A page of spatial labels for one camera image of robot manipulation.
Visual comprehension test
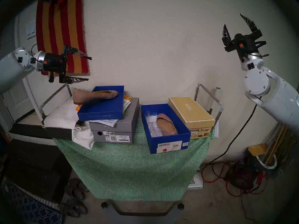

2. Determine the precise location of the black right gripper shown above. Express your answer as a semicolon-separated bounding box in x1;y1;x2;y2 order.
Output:
222;13;262;59

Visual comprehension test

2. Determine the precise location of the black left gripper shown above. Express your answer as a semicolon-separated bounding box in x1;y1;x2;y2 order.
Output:
43;45;92;84

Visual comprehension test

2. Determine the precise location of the beige scalloped shoe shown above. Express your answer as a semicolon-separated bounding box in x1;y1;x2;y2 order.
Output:
156;113;178;136
73;88;119;105

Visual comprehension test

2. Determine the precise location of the blue shoe box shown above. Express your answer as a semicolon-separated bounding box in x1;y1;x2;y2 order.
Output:
141;104;191;154

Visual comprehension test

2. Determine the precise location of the blue shoe box lid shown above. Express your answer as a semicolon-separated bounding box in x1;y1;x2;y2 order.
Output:
77;85;125;121

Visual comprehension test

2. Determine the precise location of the grey Vionic shoe box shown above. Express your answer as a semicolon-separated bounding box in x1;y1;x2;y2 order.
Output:
89;98;140;144

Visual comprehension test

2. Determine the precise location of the gold shoe box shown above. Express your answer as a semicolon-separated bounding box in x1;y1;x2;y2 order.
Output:
168;97;216;139

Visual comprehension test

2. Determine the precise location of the dark brown clog shoe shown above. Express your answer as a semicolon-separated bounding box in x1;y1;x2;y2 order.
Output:
69;178;89;193
64;185;86;201

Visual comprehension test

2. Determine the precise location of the white labelled cardboard box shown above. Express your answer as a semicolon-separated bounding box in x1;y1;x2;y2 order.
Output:
187;169;203;190

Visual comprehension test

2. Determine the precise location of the red yellow striped flag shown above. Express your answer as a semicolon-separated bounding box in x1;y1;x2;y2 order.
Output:
36;0;89;76

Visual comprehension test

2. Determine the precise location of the white cloth dust bag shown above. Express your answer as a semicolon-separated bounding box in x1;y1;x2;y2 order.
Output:
43;95;95;150

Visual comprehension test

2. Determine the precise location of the white plastic pipe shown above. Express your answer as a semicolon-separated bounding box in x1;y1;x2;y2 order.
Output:
209;87;221;118

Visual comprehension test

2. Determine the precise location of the white room door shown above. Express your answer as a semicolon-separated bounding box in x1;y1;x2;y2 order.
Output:
0;15;45;125

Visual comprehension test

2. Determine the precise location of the clear plastic wrapping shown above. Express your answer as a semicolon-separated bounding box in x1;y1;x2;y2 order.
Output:
145;110;164;137

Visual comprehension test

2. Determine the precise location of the yellow foam pad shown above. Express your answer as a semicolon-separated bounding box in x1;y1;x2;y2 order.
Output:
248;143;268;156

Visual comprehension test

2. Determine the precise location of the green checkered tablecloth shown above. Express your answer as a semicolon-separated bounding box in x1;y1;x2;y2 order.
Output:
53;117;214;202

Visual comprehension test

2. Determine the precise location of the blue bucket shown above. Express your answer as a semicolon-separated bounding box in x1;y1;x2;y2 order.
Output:
247;156;278;177

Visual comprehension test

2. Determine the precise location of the dark brown sandal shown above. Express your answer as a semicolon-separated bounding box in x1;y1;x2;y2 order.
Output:
67;198;88;215
58;202;81;218

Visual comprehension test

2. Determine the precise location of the blue patterned rug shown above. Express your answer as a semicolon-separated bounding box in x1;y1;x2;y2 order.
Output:
5;178;64;224

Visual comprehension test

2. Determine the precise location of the grey cart base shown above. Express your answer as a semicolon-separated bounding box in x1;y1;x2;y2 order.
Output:
101;200;185;224

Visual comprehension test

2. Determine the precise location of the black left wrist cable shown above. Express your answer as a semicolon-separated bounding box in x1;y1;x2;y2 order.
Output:
31;43;43;63

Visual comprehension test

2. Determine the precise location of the white light switch plate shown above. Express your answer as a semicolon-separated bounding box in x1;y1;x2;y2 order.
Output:
25;20;36;39

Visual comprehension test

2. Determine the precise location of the wall outlet power cable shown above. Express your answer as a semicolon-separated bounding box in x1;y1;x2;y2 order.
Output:
207;104;257;165

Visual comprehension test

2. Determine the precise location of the wooden tool handles bundle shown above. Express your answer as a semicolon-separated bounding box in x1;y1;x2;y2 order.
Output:
266;124;299;165

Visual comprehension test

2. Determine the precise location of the white plastic ring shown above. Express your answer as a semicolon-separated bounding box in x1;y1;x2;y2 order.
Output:
256;154;278;170

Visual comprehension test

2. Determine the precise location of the red extension cord reel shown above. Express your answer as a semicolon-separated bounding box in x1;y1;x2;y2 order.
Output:
201;161;268;198

